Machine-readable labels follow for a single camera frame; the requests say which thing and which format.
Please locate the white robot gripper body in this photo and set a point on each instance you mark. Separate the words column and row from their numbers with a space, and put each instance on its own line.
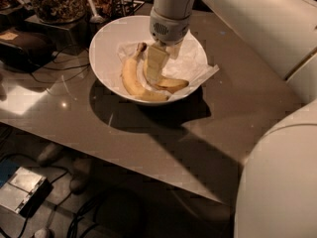
column 169, row 30

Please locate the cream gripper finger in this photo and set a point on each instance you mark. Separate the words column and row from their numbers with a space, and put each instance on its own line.
column 174, row 50
column 156, row 59

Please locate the yellow banana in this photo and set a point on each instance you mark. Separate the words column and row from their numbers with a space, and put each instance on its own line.
column 131, row 82
column 168, row 84

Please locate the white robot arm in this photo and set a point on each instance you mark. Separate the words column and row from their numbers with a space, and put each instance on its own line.
column 275, row 193

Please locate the white ceramic bowl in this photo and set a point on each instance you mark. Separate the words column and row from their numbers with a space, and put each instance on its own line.
column 118, row 40

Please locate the white paper liner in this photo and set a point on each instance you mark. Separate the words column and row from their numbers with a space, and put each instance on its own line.
column 141, row 76

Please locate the metal scoop spoon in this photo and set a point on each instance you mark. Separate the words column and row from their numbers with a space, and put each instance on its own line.
column 95, row 17

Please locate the metal stand block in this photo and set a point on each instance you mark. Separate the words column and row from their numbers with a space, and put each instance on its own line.
column 68, row 38

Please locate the glass jar of nuts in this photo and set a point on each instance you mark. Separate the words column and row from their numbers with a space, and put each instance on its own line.
column 59, row 11

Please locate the black device on table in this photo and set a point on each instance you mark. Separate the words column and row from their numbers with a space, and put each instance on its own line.
column 25, row 51

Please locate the right grey shoe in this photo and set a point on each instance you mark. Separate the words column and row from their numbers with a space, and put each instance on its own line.
column 81, row 175

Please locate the grey shoe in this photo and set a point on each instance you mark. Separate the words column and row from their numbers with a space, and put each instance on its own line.
column 81, row 175
column 49, row 154

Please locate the left grey shoe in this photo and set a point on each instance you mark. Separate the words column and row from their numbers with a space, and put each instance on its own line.
column 49, row 154

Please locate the blue box on floor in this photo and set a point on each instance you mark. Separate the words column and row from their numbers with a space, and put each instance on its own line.
column 7, row 169

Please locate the silver electronics box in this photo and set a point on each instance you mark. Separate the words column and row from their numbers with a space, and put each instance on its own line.
column 24, row 192

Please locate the black wire basket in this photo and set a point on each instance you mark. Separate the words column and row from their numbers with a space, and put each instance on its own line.
column 127, row 8

